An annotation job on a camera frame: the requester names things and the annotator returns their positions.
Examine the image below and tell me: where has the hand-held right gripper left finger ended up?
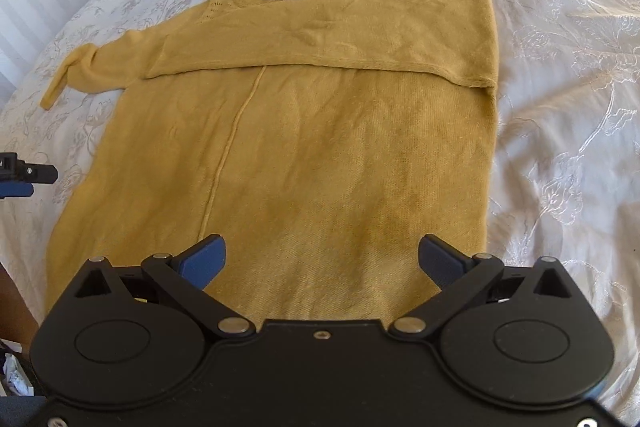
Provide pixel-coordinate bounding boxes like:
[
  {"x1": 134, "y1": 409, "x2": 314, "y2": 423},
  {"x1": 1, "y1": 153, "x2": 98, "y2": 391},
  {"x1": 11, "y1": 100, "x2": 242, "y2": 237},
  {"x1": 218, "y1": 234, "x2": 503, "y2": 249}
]
[{"x1": 74, "y1": 234, "x2": 254, "y2": 338}]

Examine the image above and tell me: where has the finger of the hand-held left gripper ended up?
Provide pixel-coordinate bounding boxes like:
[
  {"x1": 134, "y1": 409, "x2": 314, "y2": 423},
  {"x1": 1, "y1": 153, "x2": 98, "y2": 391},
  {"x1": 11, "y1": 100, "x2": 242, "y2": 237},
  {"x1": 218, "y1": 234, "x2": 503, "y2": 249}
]
[{"x1": 0, "y1": 152, "x2": 58, "y2": 199}]

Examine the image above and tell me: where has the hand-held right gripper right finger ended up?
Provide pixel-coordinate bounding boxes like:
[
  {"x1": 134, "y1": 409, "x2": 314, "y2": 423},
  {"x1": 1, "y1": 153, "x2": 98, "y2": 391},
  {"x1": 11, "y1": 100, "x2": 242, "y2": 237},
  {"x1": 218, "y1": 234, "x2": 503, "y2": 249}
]
[{"x1": 387, "y1": 234, "x2": 574, "y2": 338}]

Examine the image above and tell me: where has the yellow knit sweater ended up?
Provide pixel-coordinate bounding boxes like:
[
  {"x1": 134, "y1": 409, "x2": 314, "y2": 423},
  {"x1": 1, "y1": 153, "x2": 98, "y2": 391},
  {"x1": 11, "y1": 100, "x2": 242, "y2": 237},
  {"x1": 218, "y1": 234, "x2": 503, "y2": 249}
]
[{"x1": 40, "y1": 0, "x2": 501, "y2": 325}]

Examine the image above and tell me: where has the white crumpled paper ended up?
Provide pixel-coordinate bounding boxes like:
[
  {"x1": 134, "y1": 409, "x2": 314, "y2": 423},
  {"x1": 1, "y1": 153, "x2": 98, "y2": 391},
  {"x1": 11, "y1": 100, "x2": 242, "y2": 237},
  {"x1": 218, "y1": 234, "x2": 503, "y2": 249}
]
[{"x1": 0, "y1": 351, "x2": 32, "y2": 399}]

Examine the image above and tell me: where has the white embroidered bedspread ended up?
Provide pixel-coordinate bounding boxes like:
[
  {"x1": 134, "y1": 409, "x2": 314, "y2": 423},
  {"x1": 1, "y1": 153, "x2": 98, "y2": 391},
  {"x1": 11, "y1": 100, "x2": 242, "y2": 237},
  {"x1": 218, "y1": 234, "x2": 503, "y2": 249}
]
[{"x1": 0, "y1": 0, "x2": 640, "y2": 427}]

